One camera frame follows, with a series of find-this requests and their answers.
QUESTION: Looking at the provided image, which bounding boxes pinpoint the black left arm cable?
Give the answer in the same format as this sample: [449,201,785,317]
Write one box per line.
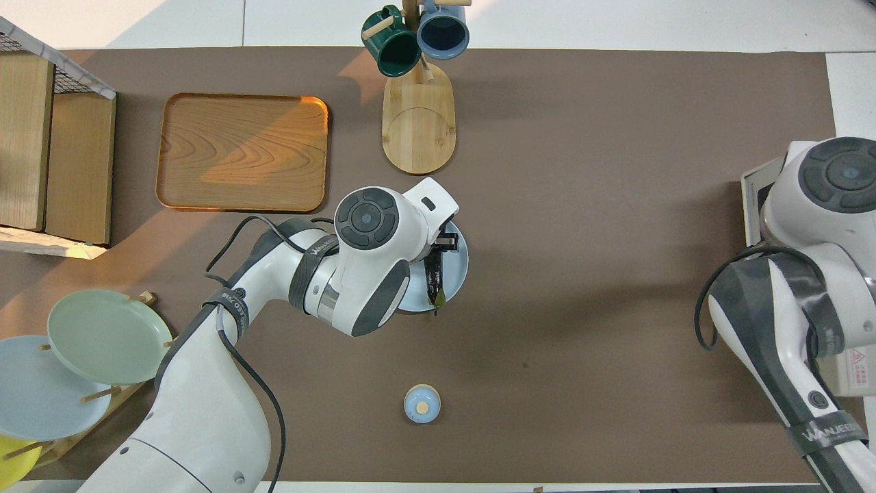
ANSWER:
[204,215,337,493]

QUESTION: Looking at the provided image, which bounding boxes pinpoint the small blue call bell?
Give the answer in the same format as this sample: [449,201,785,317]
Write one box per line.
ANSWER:
[403,383,441,425]

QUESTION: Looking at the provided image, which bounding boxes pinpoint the wooden plate rack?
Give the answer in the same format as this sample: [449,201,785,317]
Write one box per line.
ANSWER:
[21,291,176,470]

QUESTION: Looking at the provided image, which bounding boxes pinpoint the dark purple eggplant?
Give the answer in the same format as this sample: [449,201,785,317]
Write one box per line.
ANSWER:
[424,255,449,317]

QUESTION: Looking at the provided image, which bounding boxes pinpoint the glass oven door with handle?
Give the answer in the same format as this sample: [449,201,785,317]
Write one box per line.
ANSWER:
[741,156,788,249]

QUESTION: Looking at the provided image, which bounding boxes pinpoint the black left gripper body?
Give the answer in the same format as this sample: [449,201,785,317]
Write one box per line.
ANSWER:
[430,223,461,255]

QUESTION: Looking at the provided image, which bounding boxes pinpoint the blue mug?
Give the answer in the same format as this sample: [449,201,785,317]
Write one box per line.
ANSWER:
[416,3,471,61]

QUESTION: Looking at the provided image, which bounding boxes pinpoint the brown table mat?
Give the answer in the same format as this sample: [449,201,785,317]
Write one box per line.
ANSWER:
[0,47,837,483]

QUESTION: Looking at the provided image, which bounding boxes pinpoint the wooden two-step shelf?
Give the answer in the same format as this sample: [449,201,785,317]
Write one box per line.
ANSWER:
[0,51,117,246]

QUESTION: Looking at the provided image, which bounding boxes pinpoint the wooden mug tree stand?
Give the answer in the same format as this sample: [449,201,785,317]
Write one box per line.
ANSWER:
[363,0,473,175]

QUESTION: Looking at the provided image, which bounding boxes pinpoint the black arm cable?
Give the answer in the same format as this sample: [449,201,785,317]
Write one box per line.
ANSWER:
[695,245,822,351]
[204,215,337,493]

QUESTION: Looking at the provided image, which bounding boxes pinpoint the dark green mug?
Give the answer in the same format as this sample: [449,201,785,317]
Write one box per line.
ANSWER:
[361,5,422,77]

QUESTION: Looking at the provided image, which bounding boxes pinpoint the pale blue racked plate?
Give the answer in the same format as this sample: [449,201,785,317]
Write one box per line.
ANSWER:
[0,334,114,442]

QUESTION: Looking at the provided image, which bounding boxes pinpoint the light blue plate with eggplant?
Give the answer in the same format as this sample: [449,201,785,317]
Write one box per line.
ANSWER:
[394,220,470,314]

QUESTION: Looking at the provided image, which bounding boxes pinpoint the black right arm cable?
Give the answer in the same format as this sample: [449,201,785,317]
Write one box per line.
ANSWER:
[695,245,822,351]

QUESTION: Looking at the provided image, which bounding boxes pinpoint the pale green plate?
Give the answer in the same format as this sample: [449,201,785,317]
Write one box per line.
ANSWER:
[47,289,174,385]

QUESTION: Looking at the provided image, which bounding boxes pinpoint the black wire basket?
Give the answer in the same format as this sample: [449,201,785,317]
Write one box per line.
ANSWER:
[0,15,117,260]

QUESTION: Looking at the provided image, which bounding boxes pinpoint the yellow plate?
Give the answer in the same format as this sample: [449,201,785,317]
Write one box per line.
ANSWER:
[0,435,42,483]

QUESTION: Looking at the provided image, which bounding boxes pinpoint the wooden serving tray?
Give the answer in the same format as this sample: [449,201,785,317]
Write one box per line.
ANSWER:
[155,93,330,213]

